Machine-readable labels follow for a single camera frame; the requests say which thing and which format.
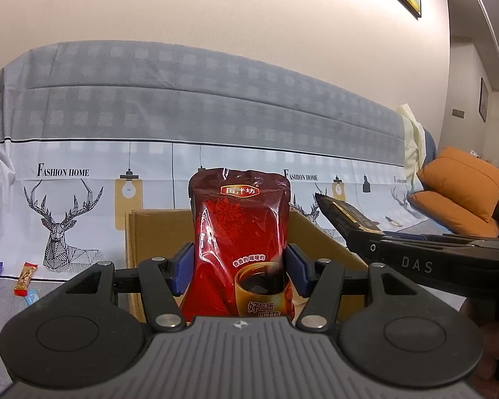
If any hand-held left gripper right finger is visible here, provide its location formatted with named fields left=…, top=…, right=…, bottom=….
left=285, top=243, right=433, bottom=333

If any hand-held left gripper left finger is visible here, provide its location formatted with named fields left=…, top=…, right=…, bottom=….
left=64, top=242, right=196, bottom=333

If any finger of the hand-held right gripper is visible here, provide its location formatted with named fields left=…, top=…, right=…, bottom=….
left=380, top=233, right=499, bottom=245
left=345, top=228, right=385, bottom=260

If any black gold snack bar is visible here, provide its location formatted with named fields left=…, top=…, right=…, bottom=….
left=318, top=193, right=385, bottom=237

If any cardboard box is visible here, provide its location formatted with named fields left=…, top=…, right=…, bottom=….
left=125, top=208, right=369, bottom=325

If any dark red pouch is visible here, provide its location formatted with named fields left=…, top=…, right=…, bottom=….
left=179, top=167, right=306, bottom=329

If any orange nut bar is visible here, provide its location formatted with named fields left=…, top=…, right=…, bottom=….
left=14, top=262, right=39, bottom=296

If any blue fabric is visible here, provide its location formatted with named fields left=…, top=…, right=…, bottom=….
left=422, top=131, right=437, bottom=167

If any pale yellow cloth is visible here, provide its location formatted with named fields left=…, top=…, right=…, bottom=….
left=396, top=103, right=427, bottom=186

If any small wall frame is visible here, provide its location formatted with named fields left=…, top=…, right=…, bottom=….
left=479, top=77, right=490, bottom=123

